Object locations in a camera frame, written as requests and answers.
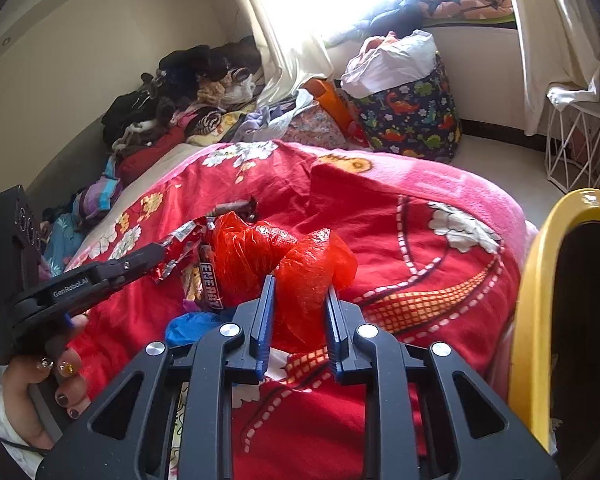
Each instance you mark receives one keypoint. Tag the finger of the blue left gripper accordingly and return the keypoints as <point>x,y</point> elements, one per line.
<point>116,273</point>

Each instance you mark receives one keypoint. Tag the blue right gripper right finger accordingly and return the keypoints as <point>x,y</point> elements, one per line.
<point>337,336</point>

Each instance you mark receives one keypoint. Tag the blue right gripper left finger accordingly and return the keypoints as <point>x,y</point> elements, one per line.
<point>262,327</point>

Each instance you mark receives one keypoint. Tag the red plastic bag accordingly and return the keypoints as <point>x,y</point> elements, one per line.
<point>304,269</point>

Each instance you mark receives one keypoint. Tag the red silver candy wrapper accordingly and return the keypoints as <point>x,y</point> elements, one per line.
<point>181,244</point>

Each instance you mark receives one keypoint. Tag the left hand painted nails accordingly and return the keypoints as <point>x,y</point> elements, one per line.
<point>39,390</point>

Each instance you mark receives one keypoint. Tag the energy bar wrapper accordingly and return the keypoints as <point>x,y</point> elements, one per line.
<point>210,285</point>

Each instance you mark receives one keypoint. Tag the blue plastic wrapper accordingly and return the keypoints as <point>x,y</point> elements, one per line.
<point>192,326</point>

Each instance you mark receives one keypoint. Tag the dark foil wrapper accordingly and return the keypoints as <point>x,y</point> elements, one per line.
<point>246,210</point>

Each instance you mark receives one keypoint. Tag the red floral blanket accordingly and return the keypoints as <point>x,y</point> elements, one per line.
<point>427,251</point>

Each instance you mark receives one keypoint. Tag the floral pink fabric bag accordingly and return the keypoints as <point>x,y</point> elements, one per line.
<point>314,126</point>

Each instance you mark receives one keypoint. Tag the lavender white clothing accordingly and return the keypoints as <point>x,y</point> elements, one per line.
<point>269,122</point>

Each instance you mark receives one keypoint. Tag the pile of dark clothes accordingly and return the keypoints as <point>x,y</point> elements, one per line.
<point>178,78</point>

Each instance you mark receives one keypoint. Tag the dinosaur print laundry basket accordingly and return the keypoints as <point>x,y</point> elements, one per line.
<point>417,119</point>

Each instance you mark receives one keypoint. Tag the orange bag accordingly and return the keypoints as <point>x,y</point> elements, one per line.
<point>325,93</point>

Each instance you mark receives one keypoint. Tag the white clothes in basket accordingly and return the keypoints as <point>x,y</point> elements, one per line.
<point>390,64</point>

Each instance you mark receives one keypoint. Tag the dark blue jacket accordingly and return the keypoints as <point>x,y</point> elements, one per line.
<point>399,16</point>

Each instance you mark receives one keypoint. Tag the left cream curtain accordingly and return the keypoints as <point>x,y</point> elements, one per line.
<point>291,51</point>

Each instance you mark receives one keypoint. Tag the cream curtain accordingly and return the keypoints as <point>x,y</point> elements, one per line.
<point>560,49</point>
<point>291,51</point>

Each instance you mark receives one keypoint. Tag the orange patterned folded quilt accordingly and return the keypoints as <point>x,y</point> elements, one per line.
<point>466,10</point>

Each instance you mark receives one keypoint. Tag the right cream curtain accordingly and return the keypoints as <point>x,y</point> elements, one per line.
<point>560,49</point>

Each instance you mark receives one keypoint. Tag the white wire side table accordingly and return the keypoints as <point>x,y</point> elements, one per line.
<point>572,155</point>

